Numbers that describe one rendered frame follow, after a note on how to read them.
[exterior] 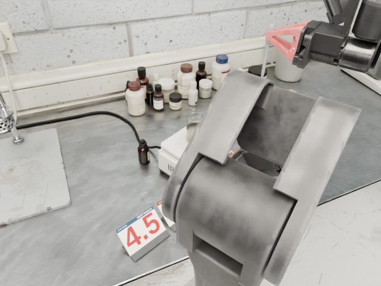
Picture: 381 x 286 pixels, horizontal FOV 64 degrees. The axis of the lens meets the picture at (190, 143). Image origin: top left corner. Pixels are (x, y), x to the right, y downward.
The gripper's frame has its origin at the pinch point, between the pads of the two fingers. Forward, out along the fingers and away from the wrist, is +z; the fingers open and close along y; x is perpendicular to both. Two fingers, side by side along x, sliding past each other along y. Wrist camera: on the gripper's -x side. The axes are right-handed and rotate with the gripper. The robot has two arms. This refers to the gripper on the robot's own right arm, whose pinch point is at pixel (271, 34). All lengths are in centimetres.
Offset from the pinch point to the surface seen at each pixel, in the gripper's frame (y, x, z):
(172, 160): 20.7, 25.8, 11.0
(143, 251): 40, 32, 4
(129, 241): 40, 30, 7
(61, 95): 14, 28, 58
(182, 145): 17.0, 23.6, 10.6
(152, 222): 34.5, 30.0, 6.4
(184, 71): -12.8, 22.3, 30.2
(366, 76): -61, 29, -20
